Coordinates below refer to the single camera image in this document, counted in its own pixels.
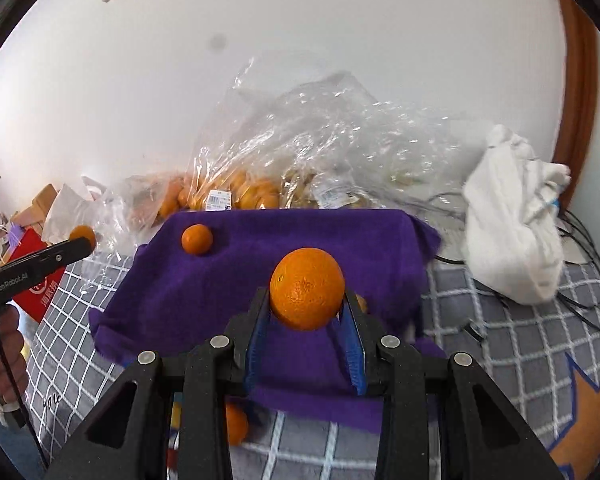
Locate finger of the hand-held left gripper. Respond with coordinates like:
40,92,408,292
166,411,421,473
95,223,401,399
27,237,94,282

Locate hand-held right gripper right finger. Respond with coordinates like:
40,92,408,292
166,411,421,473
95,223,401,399
329,290,566,480

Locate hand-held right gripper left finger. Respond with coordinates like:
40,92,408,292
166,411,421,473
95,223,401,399
45,287,272,480

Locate small orange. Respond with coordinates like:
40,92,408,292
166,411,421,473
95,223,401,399
181,224,214,256
69,225,97,253
224,402,250,446

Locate large orange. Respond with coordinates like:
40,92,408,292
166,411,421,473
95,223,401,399
269,247,346,332

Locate person's left hand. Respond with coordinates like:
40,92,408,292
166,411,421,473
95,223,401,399
0,304,29,408

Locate red paper packet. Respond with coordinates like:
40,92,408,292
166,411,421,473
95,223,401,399
2,227,67,325

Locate white plastic bag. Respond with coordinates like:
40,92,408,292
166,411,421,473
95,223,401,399
41,176,110,246

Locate cardboard box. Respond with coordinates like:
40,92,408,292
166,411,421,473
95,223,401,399
11,183,61,233

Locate purple cloth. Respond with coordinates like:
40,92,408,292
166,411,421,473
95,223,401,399
88,208,448,436

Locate grey checked blanket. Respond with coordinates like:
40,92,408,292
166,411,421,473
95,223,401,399
22,240,600,480

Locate clear bag of oranges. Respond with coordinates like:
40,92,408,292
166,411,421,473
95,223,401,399
91,55,293,257

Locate white cloth bag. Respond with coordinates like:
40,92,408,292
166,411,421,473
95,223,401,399
462,124,572,306

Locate crumpled clear plastic bag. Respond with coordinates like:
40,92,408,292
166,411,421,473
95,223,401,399
279,71,481,213

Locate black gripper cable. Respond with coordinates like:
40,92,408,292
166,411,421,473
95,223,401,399
0,206,48,468

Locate black cables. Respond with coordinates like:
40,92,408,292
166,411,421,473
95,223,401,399
405,191,600,343

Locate brown wooden door frame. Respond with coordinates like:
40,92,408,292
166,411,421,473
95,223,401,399
551,0,600,211

